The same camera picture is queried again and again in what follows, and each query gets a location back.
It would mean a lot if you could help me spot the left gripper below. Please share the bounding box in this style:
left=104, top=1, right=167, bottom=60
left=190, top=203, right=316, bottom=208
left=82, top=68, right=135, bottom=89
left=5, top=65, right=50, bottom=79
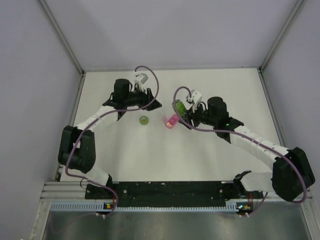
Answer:
left=124, top=85, right=162, bottom=111

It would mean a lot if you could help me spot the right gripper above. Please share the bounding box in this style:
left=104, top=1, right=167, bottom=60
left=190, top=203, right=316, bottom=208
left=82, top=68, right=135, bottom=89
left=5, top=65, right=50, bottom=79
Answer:
left=179, top=101, right=218, bottom=130

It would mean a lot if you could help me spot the green pill bottle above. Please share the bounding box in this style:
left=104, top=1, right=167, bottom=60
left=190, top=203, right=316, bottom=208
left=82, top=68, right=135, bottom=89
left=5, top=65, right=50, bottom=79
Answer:
left=173, top=99, right=187, bottom=118

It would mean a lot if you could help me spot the green bottle cap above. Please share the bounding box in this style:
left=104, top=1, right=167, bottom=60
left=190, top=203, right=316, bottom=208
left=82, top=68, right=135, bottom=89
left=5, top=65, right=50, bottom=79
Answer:
left=139, top=115, right=149, bottom=126

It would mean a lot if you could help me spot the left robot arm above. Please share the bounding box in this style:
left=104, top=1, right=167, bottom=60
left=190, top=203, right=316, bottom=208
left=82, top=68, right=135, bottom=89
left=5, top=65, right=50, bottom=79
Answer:
left=58, top=73, right=162, bottom=199

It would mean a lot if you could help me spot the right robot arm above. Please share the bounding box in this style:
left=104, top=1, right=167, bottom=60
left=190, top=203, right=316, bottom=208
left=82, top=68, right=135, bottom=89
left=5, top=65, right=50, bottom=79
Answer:
left=183, top=96, right=316, bottom=202

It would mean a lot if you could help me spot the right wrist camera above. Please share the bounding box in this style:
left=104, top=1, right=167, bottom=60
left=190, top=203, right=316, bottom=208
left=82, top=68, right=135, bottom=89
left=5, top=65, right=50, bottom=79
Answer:
left=186, top=89, right=203, bottom=112

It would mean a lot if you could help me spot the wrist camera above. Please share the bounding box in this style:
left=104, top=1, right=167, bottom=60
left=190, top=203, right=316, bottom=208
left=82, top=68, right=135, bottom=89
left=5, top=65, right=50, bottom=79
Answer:
left=186, top=89, right=203, bottom=112
left=134, top=72, right=149, bottom=92

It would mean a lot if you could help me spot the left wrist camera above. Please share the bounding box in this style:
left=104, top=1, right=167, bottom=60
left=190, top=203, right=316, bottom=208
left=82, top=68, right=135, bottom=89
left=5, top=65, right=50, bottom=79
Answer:
left=134, top=72, right=149, bottom=92

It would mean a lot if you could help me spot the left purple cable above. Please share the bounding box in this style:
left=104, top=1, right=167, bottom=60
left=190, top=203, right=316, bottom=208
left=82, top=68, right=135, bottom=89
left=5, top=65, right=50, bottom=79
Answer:
left=64, top=65, right=161, bottom=185

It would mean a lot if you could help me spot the purple cable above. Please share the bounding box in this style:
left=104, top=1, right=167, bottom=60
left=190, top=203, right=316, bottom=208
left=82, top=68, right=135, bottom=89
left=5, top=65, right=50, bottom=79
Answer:
left=173, top=86, right=308, bottom=203
left=64, top=65, right=161, bottom=185

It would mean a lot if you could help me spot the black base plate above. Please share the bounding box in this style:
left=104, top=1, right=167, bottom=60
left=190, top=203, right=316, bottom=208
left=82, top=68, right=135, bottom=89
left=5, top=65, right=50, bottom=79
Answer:
left=84, top=181, right=265, bottom=208

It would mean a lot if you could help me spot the grey cable duct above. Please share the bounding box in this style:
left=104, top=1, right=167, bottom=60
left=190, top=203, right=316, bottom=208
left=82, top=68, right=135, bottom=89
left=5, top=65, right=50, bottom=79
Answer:
left=50, top=201, right=252, bottom=213

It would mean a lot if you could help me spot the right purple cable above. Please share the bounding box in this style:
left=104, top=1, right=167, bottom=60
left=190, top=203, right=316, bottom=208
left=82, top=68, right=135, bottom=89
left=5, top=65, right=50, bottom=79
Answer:
left=173, top=86, right=308, bottom=203

